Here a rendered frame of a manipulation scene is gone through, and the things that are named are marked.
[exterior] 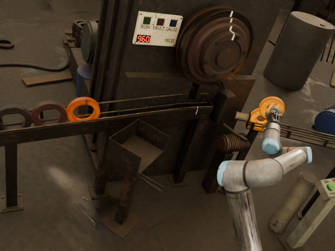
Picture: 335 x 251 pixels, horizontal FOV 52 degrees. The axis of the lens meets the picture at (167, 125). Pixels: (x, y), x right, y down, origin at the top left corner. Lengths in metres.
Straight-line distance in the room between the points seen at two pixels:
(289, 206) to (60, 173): 1.61
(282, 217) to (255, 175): 1.14
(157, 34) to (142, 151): 0.66
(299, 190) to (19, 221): 1.77
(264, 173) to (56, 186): 1.48
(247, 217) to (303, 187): 0.86
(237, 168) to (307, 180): 0.95
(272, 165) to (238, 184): 0.17
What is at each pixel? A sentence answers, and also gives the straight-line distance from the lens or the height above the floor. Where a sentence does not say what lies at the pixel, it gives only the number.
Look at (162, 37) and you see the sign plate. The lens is 2.00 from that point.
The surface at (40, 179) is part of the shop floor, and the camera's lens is 2.52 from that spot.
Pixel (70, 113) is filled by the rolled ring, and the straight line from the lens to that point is 1.96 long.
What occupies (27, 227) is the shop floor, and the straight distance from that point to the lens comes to 2.26.
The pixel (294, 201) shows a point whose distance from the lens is 2.49.
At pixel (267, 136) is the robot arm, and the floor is 0.83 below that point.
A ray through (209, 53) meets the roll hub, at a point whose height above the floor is 1.13.
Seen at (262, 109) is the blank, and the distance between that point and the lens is 2.24.
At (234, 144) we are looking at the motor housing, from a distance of 2.40.
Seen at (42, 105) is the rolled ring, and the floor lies 0.74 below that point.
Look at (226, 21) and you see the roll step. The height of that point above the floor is 1.29.
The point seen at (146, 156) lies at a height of 0.60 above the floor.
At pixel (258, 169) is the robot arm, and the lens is 1.49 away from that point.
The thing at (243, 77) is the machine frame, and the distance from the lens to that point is 2.44.
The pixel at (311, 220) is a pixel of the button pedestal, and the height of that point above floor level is 0.30.
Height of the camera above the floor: 1.81
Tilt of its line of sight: 34 degrees down
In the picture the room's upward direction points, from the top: 17 degrees clockwise
